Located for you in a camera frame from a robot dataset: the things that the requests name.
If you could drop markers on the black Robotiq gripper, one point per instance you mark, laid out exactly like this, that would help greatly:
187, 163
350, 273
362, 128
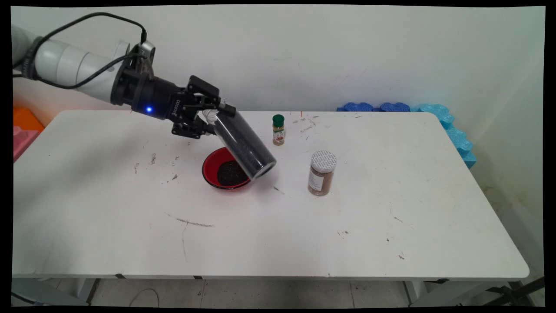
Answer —
160, 98

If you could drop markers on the clear jar of black seeds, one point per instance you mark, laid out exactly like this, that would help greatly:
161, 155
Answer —
247, 148

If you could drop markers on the red bowl with black rim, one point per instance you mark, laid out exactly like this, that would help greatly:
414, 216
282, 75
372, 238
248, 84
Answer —
213, 167

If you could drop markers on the black seed pile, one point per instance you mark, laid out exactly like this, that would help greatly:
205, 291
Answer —
230, 174

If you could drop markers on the small spice bottle green cap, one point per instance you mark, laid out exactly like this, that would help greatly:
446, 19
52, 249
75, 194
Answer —
278, 134

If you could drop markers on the brown spice jar white lid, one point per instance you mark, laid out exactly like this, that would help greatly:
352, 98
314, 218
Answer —
321, 178

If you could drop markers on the dark blue foam piece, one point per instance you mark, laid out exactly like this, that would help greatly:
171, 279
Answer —
358, 107
394, 107

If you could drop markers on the orange box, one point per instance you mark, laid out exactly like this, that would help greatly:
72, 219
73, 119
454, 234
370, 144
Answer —
28, 119

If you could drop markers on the pink box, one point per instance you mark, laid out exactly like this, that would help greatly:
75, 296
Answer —
21, 143

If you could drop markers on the white table leg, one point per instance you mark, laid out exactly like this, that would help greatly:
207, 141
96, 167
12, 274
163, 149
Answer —
415, 291
87, 291

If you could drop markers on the light blue foam piece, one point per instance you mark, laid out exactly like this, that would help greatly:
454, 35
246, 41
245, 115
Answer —
456, 134

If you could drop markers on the black tripod bars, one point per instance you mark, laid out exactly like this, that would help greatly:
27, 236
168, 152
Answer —
521, 289

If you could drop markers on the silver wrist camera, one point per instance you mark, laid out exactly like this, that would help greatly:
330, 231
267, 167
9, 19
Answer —
147, 48

